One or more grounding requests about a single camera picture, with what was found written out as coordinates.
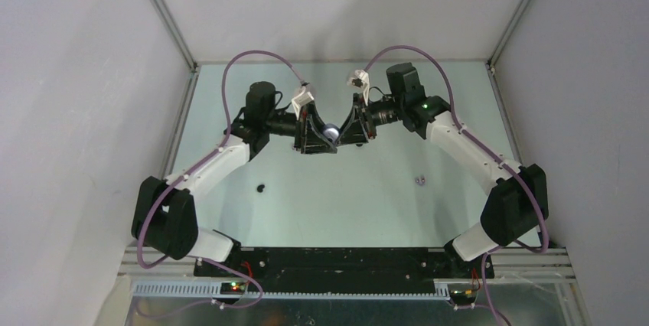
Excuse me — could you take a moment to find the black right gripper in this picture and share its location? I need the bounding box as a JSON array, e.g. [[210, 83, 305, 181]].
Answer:
[[337, 93, 406, 145]]

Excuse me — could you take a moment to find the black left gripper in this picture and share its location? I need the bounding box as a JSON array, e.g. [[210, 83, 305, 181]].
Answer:
[[264, 102, 337, 156]]

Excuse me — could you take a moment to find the purple earbud charging case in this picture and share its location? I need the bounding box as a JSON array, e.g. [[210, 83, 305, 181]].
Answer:
[[321, 123, 341, 143]]

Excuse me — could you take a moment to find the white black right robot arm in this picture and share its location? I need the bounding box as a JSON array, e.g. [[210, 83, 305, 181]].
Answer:
[[347, 63, 549, 279]]

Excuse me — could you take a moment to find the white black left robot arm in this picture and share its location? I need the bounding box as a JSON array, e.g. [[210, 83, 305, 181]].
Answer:
[[132, 81, 315, 278]]

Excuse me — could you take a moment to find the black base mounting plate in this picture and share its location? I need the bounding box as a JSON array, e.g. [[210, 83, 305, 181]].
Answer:
[[225, 247, 494, 295]]

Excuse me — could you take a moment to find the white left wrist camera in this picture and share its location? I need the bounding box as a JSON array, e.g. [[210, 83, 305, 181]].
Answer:
[[291, 83, 315, 115]]

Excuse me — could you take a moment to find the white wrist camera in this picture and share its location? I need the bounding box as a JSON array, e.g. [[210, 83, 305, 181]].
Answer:
[[291, 83, 315, 115], [347, 70, 370, 105]]

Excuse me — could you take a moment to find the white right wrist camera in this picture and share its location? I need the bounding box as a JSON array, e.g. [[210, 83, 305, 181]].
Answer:
[[347, 70, 370, 105]]

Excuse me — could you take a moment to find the aluminium frame post right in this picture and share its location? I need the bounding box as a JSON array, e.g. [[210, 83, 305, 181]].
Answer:
[[486, 0, 533, 76]]

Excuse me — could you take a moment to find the aluminium frame post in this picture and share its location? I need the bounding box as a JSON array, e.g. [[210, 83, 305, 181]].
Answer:
[[149, 0, 198, 72], [486, 0, 533, 76]]

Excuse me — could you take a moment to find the grey slotted cable duct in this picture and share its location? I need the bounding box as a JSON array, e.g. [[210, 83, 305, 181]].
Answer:
[[132, 281, 452, 300]]

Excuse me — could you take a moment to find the aluminium frame post left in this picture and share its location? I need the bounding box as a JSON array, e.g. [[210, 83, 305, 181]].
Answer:
[[149, 0, 198, 72]]

